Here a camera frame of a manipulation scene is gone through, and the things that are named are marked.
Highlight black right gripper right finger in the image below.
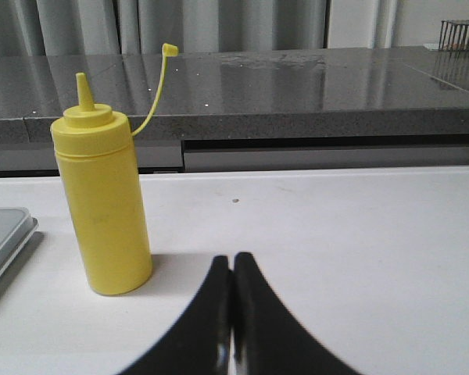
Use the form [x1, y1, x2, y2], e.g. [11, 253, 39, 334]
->
[232, 252, 357, 374]

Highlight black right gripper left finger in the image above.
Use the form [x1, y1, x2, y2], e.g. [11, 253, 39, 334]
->
[121, 255, 232, 374]

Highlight yellow squeeze bottle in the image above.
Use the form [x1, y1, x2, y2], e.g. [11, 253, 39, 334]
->
[51, 43, 179, 295]

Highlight silver digital kitchen scale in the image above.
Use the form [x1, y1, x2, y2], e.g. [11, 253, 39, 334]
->
[0, 207, 38, 278]

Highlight grey stone counter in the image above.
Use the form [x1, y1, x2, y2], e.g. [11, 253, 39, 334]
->
[0, 47, 469, 177]

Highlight grey curtain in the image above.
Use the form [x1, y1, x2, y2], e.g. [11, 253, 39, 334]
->
[0, 1, 398, 56]

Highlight wire rack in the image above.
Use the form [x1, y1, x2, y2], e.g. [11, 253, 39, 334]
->
[438, 20, 469, 52]

